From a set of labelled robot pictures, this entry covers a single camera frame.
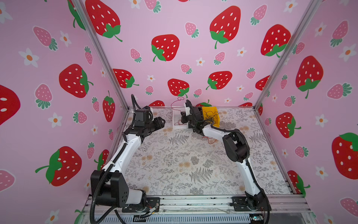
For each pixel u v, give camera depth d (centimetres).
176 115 110
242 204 73
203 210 73
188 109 83
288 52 86
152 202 75
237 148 60
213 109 114
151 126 70
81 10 69
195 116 78
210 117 108
